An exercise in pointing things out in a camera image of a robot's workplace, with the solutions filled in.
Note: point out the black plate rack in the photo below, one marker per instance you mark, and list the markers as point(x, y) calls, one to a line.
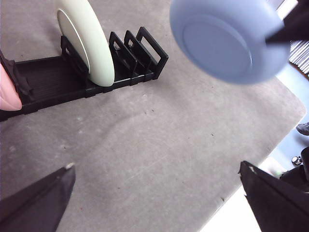
point(48, 77)

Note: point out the person's shoe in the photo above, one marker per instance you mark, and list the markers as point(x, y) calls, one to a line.
point(303, 128)

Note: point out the ridged metal panel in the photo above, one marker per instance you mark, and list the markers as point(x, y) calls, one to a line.
point(300, 58)

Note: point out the pale green round plate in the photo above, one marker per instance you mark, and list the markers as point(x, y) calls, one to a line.
point(93, 43)

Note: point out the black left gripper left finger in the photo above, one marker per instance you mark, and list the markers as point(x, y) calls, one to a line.
point(36, 205)

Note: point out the black wheeled base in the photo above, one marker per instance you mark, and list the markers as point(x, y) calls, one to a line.
point(300, 175)

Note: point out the blue round plate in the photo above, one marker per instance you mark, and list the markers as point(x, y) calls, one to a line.
point(217, 43)

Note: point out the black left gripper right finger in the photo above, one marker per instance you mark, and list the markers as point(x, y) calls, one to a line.
point(280, 205)

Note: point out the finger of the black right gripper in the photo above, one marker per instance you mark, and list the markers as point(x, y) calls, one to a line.
point(300, 9)
point(292, 33)

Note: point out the pink round plate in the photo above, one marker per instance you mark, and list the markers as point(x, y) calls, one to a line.
point(7, 94)

